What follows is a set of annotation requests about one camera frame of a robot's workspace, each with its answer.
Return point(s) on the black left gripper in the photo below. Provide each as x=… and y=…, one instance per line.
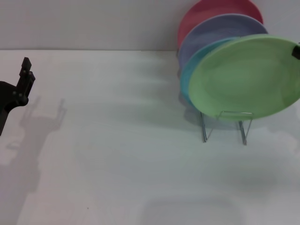
x=7, y=98

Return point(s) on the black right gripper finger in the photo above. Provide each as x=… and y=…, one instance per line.
x=296, y=52

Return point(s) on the green round plate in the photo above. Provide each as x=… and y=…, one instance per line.
x=243, y=77

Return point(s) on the purple round plate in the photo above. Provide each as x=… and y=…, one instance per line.
x=218, y=30

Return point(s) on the red round plate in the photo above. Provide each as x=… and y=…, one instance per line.
x=218, y=9

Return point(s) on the cyan round plate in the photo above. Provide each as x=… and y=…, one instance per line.
x=189, y=72

